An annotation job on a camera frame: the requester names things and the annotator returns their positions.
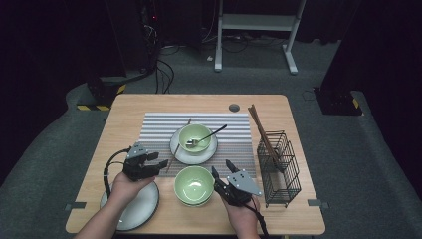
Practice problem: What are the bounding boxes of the pale green ceramic bowl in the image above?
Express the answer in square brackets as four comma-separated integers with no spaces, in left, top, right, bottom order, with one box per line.
[173,165,215,205]
[177,195,213,208]
[178,122,213,154]

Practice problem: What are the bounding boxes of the black floor cables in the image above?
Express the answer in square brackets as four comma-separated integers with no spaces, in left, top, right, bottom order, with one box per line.
[154,59,175,95]

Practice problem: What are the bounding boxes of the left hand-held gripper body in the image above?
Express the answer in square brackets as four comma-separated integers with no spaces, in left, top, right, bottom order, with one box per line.
[122,142,156,182]

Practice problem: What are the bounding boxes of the steel spoon with black handle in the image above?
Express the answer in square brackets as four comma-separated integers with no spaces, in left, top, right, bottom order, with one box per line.
[185,123,229,148]

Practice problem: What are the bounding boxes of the brown white striped placemat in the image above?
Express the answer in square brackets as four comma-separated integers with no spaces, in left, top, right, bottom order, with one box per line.
[137,113,257,178]

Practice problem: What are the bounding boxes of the person's left hand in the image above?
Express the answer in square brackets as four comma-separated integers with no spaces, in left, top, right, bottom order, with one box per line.
[108,171,156,209]

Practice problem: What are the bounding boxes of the black curtain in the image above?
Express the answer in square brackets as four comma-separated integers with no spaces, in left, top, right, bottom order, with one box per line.
[319,0,422,140]
[0,0,127,187]

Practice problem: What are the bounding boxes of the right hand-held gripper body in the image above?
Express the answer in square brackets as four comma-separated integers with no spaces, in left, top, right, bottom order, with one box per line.
[214,168,264,208]

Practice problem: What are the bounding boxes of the bundle of brown chopsticks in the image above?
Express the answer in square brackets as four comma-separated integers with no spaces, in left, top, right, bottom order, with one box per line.
[248,102,286,173]

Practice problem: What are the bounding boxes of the white plate with dark rim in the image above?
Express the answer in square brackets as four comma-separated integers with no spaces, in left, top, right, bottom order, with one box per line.
[169,128,219,166]
[100,180,160,232]

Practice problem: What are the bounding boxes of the white metal stand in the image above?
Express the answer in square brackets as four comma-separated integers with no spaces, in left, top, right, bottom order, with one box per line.
[213,0,308,76]

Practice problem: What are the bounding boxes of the dark equipment rack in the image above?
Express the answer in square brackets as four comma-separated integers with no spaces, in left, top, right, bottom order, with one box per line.
[137,0,203,73]

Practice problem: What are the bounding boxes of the black stand base yellow stripes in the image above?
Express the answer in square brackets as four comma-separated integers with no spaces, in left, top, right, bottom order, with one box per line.
[313,87,363,117]
[76,75,128,113]

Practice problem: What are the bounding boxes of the person's right hand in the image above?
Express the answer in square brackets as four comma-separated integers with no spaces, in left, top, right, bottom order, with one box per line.
[221,196,262,235]

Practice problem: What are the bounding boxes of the tangle of cables under stand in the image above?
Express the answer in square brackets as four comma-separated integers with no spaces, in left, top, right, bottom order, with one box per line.
[201,31,288,54]

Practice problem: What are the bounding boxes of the grey table bracket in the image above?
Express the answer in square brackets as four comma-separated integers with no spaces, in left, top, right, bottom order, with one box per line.
[65,201,88,212]
[307,198,330,210]

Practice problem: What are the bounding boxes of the black wire cutlery basket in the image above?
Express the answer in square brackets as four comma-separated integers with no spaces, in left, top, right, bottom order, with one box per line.
[256,129,303,209]

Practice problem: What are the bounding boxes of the right hand-held gripper black cable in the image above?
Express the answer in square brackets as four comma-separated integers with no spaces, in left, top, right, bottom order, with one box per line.
[245,202,270,239]

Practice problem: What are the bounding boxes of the wooden chopstick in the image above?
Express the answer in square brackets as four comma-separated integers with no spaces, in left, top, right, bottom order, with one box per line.
[164,118,193,173]

